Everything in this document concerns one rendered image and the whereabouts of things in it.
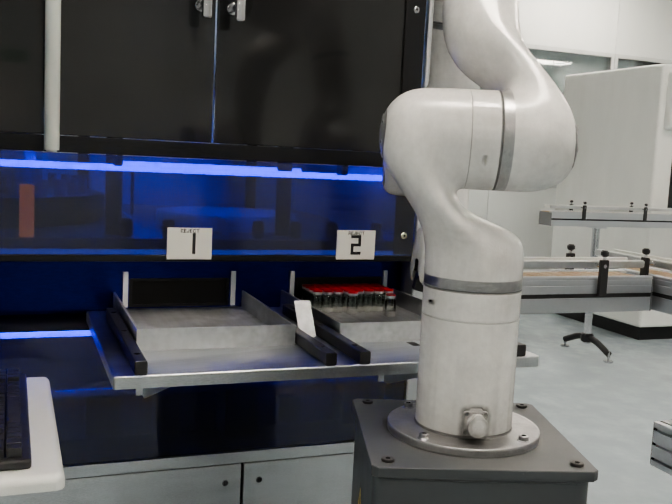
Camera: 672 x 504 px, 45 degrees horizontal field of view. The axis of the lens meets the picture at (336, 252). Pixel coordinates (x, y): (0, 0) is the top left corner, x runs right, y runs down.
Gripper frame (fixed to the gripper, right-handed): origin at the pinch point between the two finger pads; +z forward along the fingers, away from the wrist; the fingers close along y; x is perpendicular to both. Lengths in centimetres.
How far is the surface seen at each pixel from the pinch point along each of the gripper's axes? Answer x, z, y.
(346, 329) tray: 2.5, 2.2, 18.8
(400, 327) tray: 2.5, 2.2, 8.6
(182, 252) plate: -23.5, -7.7, 42.3
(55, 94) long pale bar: -17, -35, 65
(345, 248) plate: -23.4, -8.7, 9.2
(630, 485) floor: -109, 93, -149
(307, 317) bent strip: -4.5, 1.4, 23.5
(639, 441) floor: -149, 93, -189
